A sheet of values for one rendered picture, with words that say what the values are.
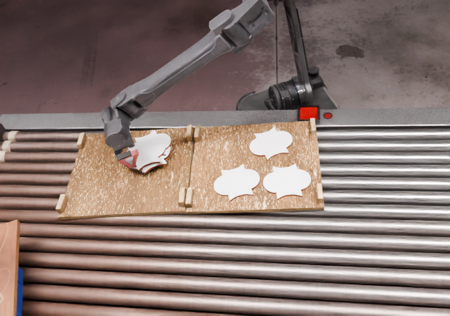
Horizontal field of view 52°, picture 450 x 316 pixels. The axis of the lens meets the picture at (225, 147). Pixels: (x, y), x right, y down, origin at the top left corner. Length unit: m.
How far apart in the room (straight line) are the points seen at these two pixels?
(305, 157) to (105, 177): 0.66
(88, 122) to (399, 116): 1.12
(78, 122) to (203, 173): 0.59
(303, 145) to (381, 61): 1.89
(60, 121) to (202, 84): 1.55
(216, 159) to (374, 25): 2.37
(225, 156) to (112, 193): 0.38
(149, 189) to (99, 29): 2.76
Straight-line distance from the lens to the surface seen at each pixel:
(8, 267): 1.39
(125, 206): 1.47
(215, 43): 1.24
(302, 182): 1.41
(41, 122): 1.92
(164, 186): 1.48
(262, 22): 1.25
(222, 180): 1.44
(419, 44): 3.51
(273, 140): 1.52
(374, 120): 1.63
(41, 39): 4.27
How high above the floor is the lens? 2.08
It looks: 48 degrees down
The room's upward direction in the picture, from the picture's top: 12 degrees counter-clockwise
